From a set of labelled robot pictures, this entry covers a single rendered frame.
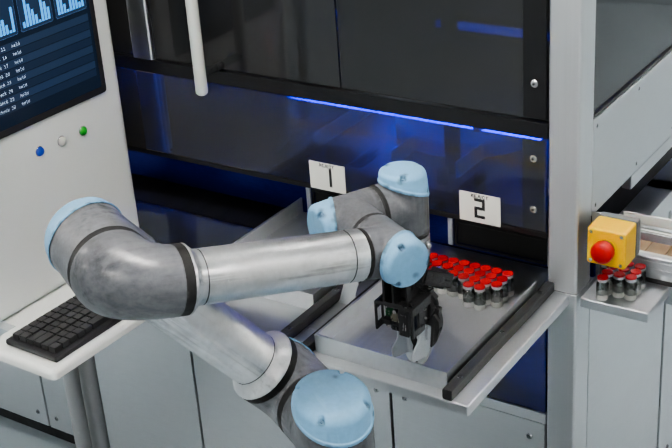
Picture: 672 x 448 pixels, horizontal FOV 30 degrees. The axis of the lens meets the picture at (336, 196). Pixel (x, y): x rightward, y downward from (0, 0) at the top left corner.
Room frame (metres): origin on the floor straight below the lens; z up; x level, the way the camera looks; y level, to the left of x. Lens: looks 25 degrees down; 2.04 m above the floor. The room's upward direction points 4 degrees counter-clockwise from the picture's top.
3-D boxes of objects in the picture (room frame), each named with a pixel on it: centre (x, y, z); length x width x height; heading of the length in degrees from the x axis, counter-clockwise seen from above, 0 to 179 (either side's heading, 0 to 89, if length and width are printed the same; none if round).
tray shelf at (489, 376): (2.06, -0.03, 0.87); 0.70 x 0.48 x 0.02; 55
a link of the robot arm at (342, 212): (1.68, -0.02, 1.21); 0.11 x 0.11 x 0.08; 26
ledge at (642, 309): (2.01, -0.52, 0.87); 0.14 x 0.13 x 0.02; 145
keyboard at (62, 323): (2.21, 0.48, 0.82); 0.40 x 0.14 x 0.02; 144
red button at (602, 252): (1.94, -0.46, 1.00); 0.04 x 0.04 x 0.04; 55
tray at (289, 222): (2.22, 0.07, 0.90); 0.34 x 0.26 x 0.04; 145
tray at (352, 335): (1.93, -0.15, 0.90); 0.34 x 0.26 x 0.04; 145
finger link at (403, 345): (1.75, -0.09, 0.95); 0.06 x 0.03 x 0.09; 145
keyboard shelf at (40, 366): (2.24, 0.52, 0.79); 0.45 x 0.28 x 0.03; 144
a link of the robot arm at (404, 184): (1.74, -0.10, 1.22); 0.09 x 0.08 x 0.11; 116
